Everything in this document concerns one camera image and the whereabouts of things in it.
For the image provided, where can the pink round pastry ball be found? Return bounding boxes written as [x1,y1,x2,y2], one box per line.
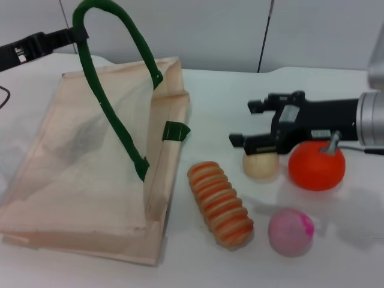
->
[268,208,315,258]

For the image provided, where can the thin black cable loop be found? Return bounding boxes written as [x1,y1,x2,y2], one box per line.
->
[0,86,11,109]

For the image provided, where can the round beige egg yolk pastry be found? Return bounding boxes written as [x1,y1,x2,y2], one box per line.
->
[242,152,280,181]

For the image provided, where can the orange round fruit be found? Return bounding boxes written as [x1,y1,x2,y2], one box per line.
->
[288,140,346,192]

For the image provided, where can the beige canvas tote bag green handles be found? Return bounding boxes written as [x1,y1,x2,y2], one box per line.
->
[0,0,191,266]

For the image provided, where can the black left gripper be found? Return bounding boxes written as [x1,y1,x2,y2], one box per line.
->
[0,26,90,73]

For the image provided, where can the thin cable with silver plug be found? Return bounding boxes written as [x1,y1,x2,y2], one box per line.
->
[319,130,384,155]

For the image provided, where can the orange striped bread loaf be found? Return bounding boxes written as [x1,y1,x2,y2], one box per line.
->
[187,161,254,249]

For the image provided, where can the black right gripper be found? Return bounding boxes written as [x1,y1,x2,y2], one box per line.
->
[229,91,360,155]

